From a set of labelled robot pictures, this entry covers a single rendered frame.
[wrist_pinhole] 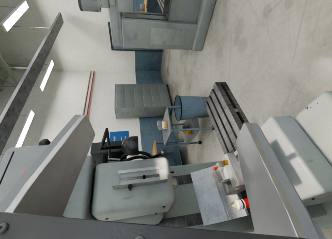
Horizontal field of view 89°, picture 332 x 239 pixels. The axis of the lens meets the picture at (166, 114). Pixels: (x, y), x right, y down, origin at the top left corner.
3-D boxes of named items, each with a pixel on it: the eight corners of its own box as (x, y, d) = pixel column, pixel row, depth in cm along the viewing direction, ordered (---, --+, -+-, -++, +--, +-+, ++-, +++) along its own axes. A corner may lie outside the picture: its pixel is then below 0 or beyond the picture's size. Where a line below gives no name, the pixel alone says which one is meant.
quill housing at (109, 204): (168, 153, 77) (93, 161, 71) (177, 203, 64) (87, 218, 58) (163, 169, 92) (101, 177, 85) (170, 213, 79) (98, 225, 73)
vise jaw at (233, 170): (233, 152, 82) (226, 152, 81) (247, 183, 74) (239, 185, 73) (228, 157, 87) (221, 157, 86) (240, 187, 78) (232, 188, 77)
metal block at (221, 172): (229, 165, 84) (219, 167, 83) (234, 178, 81) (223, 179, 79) (225, 169, 88) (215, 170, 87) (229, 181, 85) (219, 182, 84)
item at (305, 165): (291, 113, 81) (269, 114, 79) (352, 189, 60) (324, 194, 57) (242, 158, 119) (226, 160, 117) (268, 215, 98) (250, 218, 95)
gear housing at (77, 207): (92, 153, 69) (65, 155, 67) (84, 222, 54) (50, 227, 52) (104, 180, 95) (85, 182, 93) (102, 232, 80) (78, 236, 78)
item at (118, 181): (166, 169, 68) (111, 175, 64) (167, 179, 66) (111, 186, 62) (164, 172, 71) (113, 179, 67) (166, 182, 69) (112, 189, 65)
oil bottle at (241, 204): (252, 196, 81) (231, 200, 79) (256, 206, 79) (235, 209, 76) (248, 198, 84) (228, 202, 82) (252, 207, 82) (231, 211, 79)
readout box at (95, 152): (125, 138, 112) (91, 140, 108) (125, 150, 107) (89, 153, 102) (126, 152, 128) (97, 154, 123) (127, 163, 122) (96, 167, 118)
